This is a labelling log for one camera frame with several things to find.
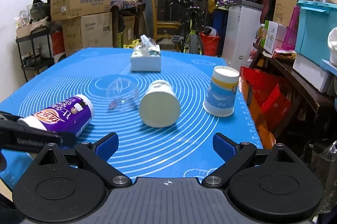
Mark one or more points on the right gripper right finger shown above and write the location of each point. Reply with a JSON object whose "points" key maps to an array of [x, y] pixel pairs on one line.
{"points": [[236, 156]]}

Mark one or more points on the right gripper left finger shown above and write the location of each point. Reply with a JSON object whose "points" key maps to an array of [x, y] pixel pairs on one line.
{"points": [[93, 157]]}

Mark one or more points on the purple paper cup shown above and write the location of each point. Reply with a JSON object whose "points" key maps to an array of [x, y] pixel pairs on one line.
{"points": [[69, 116]]}

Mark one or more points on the blue yellow paper cup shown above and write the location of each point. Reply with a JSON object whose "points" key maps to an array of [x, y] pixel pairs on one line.
{"points": [[221, 93]]}

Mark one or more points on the clear plastic cup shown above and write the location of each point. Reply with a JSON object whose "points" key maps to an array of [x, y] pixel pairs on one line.
{"points": [[122, 95]]}

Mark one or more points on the white printed paper cup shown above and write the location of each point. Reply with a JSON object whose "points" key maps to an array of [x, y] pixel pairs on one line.
{"points": [[159, 107]]}

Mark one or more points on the blue silicone baking mat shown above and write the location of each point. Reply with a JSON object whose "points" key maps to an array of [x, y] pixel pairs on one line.
{"points": [[163, 129]]}

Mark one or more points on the black metal shelf rack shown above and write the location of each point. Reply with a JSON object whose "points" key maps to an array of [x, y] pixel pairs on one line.
{"points": [[33, 61]]}

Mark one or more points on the dark wooden side table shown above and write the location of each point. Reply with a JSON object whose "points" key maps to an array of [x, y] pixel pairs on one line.
{"points": [[321, 104]]}

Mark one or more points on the white tissue box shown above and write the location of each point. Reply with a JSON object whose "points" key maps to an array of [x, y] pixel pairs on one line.
{"points": [[146, 56]]}

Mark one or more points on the red plastic bucket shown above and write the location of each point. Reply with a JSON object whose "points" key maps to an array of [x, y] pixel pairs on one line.
{"points": [[210, 44]]}

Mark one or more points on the green white carton box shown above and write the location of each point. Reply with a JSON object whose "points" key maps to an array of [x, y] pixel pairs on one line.
{"points": [[273, 35]]}

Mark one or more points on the lower cardboard box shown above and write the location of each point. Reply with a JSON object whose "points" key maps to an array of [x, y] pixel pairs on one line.
{"points": [[87, 31]]}

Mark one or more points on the white chest freezer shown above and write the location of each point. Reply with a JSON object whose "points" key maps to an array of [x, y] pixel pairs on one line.
{"points": [[242, 25]]}

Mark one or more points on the black bicycle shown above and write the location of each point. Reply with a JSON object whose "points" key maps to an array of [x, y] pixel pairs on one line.
{"points": [[187, 39]]}

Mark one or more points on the yellow wooden chair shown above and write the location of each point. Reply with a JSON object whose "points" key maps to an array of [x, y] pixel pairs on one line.
{"points": [[162, 25]]}

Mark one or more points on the teal plastic storage bin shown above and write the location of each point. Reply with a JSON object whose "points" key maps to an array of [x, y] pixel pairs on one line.
{"points": [[316, 20]]}

